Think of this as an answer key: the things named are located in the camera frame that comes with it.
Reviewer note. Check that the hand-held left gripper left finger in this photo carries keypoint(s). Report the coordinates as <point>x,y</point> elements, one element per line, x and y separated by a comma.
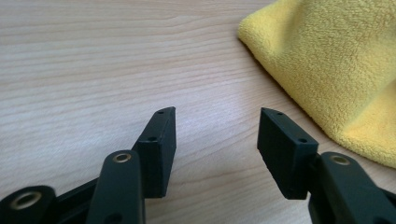
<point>158,155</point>

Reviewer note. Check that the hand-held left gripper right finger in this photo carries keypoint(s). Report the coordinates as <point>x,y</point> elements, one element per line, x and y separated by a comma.
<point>283,158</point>

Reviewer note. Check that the yellow towel with black trim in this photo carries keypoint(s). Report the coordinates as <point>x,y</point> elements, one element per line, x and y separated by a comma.
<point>330,68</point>

